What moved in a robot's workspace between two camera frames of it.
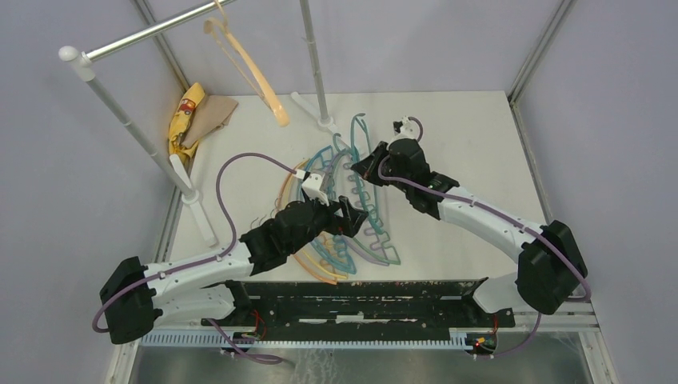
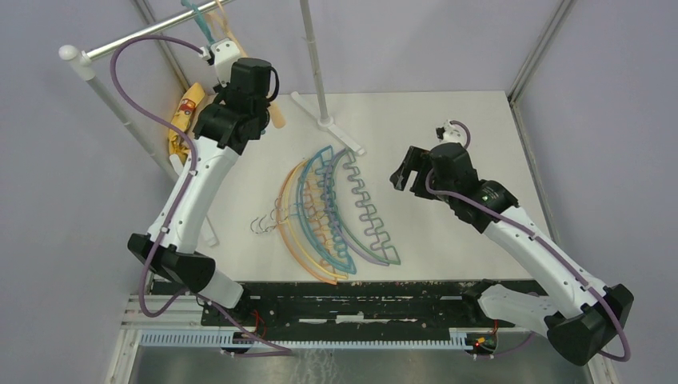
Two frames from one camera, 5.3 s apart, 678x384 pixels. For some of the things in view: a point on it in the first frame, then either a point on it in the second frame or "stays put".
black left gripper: (335, 216) -> (233, 94)
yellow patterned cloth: (180, 122) stays put
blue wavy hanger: (329, 246) stays put
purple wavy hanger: (376, 251) -> (340, 234)
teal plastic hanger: (356, 153) -> (210, 39)
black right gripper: (377, 161) -> (415, 169)
